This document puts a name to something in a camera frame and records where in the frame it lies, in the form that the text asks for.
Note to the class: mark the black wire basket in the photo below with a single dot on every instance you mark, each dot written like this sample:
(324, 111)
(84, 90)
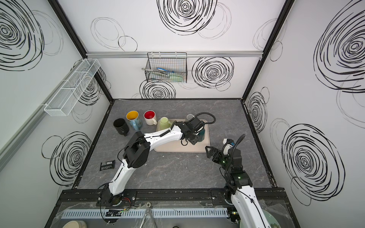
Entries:
(172, 61)

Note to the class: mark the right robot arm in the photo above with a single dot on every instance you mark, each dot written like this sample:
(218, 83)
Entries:
(239, 189)

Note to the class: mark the grey mug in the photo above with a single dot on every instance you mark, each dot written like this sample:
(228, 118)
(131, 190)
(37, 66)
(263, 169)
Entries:
(189, 117)

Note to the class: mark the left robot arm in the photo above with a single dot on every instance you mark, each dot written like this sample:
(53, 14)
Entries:
(137, 150)

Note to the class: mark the beige plastic tray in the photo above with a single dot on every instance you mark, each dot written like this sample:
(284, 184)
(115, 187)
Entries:
(186, 146)

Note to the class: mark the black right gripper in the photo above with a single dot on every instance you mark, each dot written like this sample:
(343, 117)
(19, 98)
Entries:
(215, 151)

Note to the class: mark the dark green mug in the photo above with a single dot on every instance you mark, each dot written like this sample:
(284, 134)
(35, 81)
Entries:
(202, 135)

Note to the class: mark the cream round object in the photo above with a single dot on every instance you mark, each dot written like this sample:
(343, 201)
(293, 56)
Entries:
(75, 224)

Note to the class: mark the white mug red inside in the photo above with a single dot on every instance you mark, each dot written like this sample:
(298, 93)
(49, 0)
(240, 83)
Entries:
(150, 117)

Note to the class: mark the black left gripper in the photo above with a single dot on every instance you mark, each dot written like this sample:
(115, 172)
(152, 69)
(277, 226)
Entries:
(194, 141)

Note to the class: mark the blue butterfly mug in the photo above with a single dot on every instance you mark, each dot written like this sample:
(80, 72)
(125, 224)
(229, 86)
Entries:
(134, 120)

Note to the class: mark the small black label plate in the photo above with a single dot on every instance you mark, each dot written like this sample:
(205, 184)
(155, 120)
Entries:
(107, 165)

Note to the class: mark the light green plate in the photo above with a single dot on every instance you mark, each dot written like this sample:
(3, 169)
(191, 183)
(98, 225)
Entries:
(272, 221)

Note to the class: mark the black mug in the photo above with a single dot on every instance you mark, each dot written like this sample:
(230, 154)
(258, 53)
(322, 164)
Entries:
(121, 126)

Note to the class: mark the white mesh wall shelf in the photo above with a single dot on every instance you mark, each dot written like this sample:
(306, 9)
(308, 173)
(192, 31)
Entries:
(72, 88)

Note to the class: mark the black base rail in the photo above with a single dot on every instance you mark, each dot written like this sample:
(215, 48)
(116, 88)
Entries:
(215, 196)

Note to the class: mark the utensils in basket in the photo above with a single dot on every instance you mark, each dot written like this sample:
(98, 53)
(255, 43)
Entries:
(162, 74)

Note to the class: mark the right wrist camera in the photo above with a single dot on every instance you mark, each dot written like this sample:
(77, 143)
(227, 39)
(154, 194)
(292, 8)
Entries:
(227, 145)

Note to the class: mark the light green mug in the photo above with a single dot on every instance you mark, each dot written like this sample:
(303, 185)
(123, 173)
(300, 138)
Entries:
(164, 123)

